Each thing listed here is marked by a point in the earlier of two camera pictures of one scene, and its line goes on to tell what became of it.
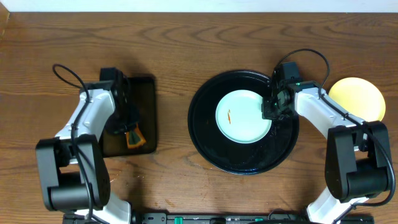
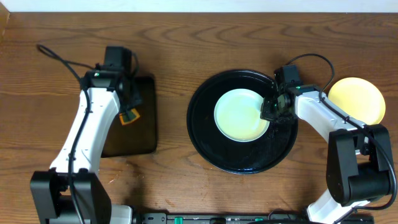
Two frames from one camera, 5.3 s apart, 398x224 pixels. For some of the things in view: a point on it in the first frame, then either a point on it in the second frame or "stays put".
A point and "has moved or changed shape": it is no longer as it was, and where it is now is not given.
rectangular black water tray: [142, 92] stays put
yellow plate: [359, 97] stays put
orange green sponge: [134, 138] has moved or changed shape
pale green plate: [239, 116] stays put
